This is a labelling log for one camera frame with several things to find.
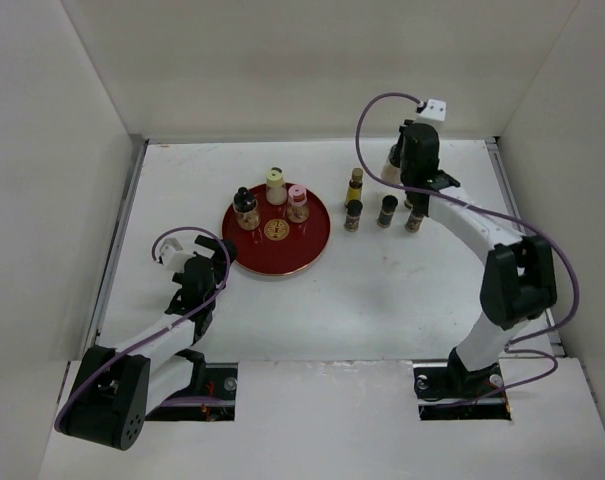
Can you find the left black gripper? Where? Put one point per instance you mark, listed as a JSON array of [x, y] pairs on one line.
[[211, 244]]

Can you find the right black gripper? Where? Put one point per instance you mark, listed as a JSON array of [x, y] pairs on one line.
[[402, 129]]

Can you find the black knob glass jar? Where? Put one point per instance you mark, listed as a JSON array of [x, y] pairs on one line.
[[245, 206]]

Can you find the yellow cap spice jar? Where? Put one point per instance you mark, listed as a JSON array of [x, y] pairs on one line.
[[276, 191]]

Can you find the pink cap spice jar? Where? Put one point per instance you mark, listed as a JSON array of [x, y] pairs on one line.
[[297, 208]]

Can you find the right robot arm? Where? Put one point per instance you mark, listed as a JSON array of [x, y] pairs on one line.
[[518, 282]]

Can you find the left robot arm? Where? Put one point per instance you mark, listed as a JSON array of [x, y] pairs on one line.
[[158, 375]]

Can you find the black cap spice middle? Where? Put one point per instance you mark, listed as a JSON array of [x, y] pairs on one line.
[[388, 206]]

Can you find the black cap spice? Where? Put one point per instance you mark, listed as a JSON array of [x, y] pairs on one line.
[[414, 222], [388, 206], [353, 213]]

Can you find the red round tray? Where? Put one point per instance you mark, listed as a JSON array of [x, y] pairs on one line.
[[279, 246]]

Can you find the black cap spice right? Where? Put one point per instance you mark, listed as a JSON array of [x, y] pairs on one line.
[[414, 222]]

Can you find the black cap spice left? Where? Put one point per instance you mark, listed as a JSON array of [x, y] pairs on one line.
[[353, 213]]

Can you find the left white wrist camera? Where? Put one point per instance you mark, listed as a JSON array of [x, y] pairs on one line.
[[172, 255]]

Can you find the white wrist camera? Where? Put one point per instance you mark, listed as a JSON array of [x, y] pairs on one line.
[[432, 112], [172, 255]]

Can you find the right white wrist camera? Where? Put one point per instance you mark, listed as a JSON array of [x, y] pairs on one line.
[[432, 112]]

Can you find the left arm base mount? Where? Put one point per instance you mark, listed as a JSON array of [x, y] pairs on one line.
[[209, 397]]

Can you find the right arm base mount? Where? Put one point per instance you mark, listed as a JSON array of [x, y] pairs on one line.
[[443, 397]]

